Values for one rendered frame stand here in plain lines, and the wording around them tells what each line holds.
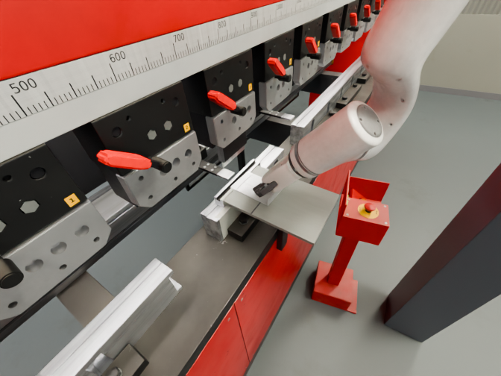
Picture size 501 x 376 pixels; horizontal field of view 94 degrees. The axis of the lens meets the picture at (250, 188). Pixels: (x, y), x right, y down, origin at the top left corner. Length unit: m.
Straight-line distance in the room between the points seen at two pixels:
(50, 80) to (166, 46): 0.15
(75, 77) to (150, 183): 0.17
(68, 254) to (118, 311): 0.24
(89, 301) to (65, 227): 0.41
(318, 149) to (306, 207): 0.22
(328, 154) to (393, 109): 0.14
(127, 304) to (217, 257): 0.24
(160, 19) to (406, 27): 0.31
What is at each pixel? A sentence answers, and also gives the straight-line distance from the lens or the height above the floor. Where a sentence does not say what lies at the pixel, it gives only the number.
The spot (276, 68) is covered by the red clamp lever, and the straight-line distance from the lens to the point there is 0.59.
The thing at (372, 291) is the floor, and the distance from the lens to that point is 1.71.
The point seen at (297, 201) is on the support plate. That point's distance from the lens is 0.64.
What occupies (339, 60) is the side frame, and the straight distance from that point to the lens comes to 2.74.
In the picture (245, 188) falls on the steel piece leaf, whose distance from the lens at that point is 0.67.
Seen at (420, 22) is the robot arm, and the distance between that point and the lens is 0.41.
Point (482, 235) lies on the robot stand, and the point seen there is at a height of 0.84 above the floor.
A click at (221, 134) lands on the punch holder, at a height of 1.21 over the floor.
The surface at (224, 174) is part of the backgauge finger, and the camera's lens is 0.72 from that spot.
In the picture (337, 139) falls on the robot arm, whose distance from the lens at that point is 0.42.
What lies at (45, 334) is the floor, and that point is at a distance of 1.97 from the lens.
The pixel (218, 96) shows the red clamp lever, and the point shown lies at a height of 1.31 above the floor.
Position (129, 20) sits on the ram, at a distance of 0.37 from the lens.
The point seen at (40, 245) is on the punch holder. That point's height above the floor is 1.24.
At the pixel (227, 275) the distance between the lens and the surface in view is 0.66.
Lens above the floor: 1.47
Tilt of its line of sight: 43 degrees down
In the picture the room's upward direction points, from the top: 4 degrees counter-clockwise
